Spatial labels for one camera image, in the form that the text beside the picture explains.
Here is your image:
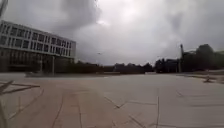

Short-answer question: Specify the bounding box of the row of dark trees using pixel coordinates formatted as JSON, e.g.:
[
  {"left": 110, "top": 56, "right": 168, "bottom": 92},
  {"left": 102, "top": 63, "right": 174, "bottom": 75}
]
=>
[{"left": 68, "top": 43, "right": 224, "bottom": 75}]

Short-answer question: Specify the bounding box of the grey paved plaza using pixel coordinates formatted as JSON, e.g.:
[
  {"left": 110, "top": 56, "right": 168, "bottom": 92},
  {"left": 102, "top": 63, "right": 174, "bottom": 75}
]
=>
[{"left": 0, "top": 71, "right": 224, "bottom": 128}]

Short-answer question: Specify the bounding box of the large grey glazed building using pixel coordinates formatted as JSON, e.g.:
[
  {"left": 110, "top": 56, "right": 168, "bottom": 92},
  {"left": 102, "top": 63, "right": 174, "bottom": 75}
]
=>
[{"left": 0, "top": 20, "right": 77, "bottom": 74}]

